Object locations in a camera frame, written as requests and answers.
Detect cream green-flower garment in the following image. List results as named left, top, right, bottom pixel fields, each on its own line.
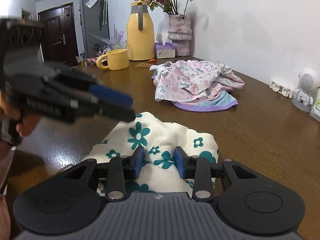
left=86, top=112, right=219, bottom=194

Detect pink floral garment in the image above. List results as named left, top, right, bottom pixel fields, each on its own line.
left=150, top=60, right=245, bottom=103

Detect left hand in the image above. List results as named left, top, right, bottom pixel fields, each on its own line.
left=1, top=90, right=42, bottom=138

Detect yellow mug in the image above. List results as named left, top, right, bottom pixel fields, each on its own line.
left=96, top=49, right=129, bottom=70

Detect dark wooden door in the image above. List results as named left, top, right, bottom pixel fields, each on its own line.
left=38, top=3, right=79, bottom=67

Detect purple tissue box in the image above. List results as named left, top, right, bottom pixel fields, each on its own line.
left=155, top=32, right=176, bottom=59

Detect yellow thermos jug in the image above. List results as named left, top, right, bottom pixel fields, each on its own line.
left=126, top=1, right=155, bottom=61

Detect blue purple garment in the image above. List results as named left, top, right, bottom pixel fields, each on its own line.
left=172, top=90, right=238, bottom=112

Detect grey refrigerator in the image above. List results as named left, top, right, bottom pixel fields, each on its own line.
left=80, top=0, right=110, bottom=58

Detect pink knitted vase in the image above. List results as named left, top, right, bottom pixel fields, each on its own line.
left=168, top=15, right=193, bottom=57

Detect white small connectors row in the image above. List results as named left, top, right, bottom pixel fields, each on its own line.
left=268, top=79, right=294, bottom=99

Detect green white small boxes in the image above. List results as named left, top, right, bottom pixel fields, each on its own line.
left=310, top=99, right=320, bottom=121

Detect white astronaut robot figurine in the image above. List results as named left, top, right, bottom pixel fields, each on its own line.
left=291, top=68, right=319, bottom=113

